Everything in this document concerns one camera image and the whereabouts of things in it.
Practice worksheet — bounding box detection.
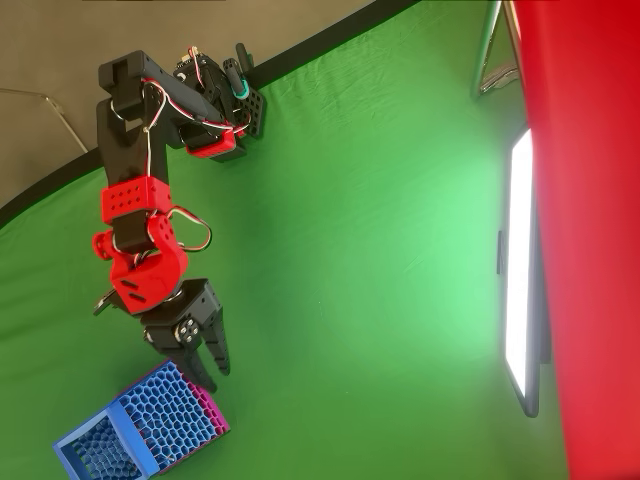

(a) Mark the black perforated arm base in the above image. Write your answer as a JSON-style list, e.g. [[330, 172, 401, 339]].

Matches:
[[238, 83, 268, 140]]

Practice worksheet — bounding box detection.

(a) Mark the blue lattice basket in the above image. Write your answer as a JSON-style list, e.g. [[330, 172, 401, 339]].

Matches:
[[52, 359, 224, 480]]

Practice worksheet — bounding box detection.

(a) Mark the green table cloth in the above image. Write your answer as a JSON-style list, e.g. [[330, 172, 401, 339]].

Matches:
[[0, 0, 572, 480]]

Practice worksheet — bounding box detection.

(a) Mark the thin metal rod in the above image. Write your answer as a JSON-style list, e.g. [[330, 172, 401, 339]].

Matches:
[[0, 87, 90, 153]]

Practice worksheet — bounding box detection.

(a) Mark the black monitor on stand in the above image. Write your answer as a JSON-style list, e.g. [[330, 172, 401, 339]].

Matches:
[[496, 126, 552, 419]]

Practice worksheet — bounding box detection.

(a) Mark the chrome tube stand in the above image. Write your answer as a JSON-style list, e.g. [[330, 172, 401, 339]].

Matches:
[[469, 0, 524, 99]]

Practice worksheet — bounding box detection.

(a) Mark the white red servo cable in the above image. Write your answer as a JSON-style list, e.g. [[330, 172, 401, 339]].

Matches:
[[110, 46, 252, 254]]

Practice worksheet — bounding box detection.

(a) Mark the black clamp teal ring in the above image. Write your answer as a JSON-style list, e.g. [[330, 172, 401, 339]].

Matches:
[[233, 42, 252, 100]]

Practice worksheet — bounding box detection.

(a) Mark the red blurred post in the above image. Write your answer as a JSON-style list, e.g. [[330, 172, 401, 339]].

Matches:
[[510, 0, 640, 480]]

